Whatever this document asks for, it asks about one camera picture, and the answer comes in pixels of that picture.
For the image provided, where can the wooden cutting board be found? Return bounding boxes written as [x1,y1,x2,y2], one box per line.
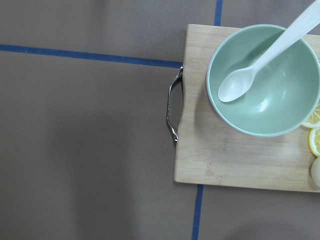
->
[174,24,320,192]

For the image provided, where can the white plastic spoon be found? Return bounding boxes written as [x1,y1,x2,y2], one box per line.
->
[217,0,320,103]

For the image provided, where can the green bowl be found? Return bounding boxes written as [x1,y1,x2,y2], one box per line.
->
[206,24,320,137]

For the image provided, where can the lemon slice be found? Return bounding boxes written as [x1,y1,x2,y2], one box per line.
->
[302,102,320,129]
[308,127,320,157]

